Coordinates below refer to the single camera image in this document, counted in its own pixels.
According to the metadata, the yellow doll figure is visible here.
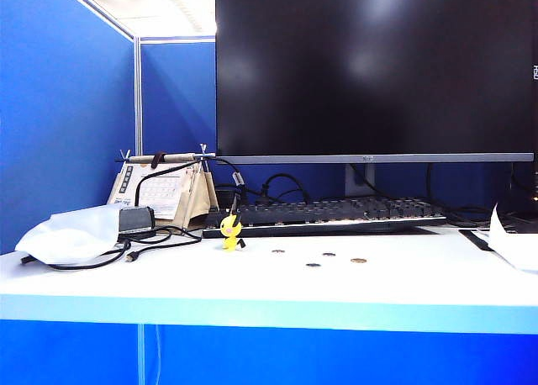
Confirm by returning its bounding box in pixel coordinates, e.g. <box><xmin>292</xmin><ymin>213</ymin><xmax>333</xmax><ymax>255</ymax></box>
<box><xmin>220</xmin><ymin>211</ymin><xmax>246</xmax><ymax>251</ymax></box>

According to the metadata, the black keyboard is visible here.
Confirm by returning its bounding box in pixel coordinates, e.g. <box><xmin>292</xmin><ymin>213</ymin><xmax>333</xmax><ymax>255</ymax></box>
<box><xmin>202</xmin><ymin>196</ymin><xmax>448</xmax><ymax>239</ymax></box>

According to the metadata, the grey monitor stand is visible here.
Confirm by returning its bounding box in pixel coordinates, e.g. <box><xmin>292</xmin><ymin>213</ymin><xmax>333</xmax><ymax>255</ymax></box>
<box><xmin>345</xmin><ymin>162</ymin><xmax>377</xmax><ymax>199</ymax></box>

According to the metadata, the brown soldering iron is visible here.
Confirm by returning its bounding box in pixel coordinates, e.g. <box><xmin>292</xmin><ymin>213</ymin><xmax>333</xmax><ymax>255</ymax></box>
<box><xmin>115</xmin><ymin>150</ymin><xmax>218</xmax><ymax>165</ymax></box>

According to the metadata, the beige desk calendar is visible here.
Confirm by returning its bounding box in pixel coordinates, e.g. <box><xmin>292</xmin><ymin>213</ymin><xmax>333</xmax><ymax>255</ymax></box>
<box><xmin>106</xmin><ymin>157</ymin><xmax>219</xmax><ymax>230</ymax></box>

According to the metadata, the black adapter box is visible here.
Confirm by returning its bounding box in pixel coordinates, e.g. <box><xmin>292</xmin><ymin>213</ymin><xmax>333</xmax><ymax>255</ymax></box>
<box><xmin>118</xmin><ymin>206</ymin><xmax>157</xmax><ymax>235</ymax></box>

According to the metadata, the large black monitor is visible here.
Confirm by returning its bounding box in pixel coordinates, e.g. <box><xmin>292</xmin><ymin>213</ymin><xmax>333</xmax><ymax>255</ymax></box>
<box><xmin>214</xmin><ymin>0</ymin><xmax>535</xmax><ymax>165</ymax></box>

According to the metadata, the white plastic bag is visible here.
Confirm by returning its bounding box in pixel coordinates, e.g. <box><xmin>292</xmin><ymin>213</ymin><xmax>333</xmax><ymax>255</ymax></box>
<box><xmin>14</xmin><ymin>203</ymin><xmax>127</xmax><ymax>266</ymax></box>

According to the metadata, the white table leg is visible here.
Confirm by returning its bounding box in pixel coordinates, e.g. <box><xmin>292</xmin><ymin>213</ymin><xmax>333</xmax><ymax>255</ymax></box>
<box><xmin>136</xmin><ymin>323</ymin><xmax>146</xmax><ymax>385</ymax></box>

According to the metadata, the white paper sheet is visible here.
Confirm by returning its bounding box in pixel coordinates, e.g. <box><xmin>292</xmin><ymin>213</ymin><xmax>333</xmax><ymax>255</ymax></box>
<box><xmin>472</xmin><ymin>201</ymin><xmax>538</xmax><ymax>274</ymax></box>

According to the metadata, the looped black power cable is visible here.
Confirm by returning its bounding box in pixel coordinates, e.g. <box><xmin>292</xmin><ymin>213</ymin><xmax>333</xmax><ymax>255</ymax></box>
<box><xmin>251</xmin><ymin>172</ymin><xmax>314</xmax><ymax>206</ymax></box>

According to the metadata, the black cable with ferrite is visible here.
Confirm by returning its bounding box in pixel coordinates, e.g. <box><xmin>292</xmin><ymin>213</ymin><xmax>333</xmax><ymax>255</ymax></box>
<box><xmin>134</xmin><ymin>156</ymin><xmax>246</xmax><ymax>219</ymax></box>

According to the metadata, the thin black usb cable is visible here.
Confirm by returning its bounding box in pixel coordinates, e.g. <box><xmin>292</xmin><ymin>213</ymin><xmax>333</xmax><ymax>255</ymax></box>
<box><xmin>118</xmin><ymin>224</ymin><xmax>204</xmax><ymax>263</ymax></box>

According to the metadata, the aluminium partition post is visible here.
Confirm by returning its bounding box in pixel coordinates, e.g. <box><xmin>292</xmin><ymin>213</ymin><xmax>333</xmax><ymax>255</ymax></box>
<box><xmin>133</xmin><ymin>35</ymin><xmax>144</xmax><ymax>156</ymax></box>

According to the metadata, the black monitor cable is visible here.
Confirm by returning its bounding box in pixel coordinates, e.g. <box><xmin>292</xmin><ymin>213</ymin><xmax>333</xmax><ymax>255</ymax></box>
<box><xmin>425</xmin><ymin>162</ymin><xmax>478</xmax><ymax>223</ymax></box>

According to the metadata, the thick black cable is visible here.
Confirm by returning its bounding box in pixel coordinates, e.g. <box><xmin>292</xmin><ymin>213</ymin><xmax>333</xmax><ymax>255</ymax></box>
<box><xmin>19</xmin><ymin>238</ymin><xmax>133</xmax><ymax>272</ymax></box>

